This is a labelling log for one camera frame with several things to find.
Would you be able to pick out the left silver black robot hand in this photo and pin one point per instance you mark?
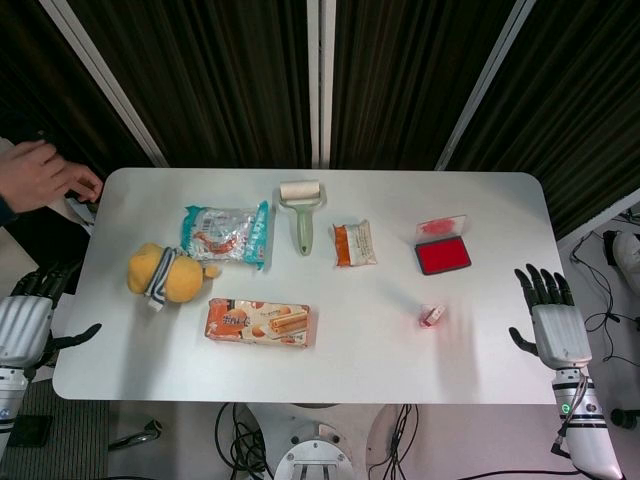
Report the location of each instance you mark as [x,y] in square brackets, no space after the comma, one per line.
[25,320]

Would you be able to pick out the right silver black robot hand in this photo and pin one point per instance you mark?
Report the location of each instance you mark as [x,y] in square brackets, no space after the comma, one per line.
[560,335]

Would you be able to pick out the bare person hand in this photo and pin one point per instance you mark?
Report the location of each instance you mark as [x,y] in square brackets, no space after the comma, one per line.
[35,175]

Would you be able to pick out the small red stamp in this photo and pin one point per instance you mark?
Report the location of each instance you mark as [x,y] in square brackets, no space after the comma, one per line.
[432,316]

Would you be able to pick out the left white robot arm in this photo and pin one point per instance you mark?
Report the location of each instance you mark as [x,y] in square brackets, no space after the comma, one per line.
[10,400]

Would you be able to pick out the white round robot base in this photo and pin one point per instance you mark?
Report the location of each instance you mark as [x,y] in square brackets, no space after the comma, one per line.
[312,450]

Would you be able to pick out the dark ribbed partition panel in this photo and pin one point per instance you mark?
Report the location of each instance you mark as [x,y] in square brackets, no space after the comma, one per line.
[45,90]
[575,100]
[400,75]
[200,75]

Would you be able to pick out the black box device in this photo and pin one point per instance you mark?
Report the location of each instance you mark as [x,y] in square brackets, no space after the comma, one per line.
[609,247]

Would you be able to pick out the white shoe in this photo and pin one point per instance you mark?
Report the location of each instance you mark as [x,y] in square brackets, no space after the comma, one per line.
[627,257]

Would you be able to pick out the black cylindrical floor object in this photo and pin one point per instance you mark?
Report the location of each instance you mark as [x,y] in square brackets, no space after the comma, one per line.
[625,417]

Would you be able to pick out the black phone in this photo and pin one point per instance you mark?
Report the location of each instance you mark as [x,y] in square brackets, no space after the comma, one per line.
[30,431]

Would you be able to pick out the white partition base bar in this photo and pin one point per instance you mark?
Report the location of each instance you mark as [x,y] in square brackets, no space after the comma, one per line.
[600,215]

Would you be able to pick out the grey ribbed floor mat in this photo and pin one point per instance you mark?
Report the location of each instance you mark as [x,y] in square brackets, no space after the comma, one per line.
[70,440]

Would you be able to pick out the red ink pad case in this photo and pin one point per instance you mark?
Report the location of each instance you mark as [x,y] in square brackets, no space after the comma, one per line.
[442,257]

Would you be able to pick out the chrome metal floor piece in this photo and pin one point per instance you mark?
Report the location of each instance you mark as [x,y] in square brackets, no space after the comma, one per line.
[135,438]

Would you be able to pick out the yellow plush toy with scarf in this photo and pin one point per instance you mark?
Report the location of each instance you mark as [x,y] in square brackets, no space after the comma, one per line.
[185,277]

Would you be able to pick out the teal silver snack bag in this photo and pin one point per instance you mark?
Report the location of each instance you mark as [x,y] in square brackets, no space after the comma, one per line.
[225,235]

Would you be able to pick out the orange white snack packet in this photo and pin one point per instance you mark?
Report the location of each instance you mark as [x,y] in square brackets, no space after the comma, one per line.
[357,243]

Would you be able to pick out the orange egg roll box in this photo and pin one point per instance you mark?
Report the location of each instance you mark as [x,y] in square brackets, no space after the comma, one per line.
[260,322]

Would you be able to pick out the white slanted partition post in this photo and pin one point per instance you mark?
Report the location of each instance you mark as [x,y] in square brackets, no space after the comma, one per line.
[105,85]
[482,85]

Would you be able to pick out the white upright partition post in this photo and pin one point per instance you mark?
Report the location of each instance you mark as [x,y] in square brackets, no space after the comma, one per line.
[320,80]

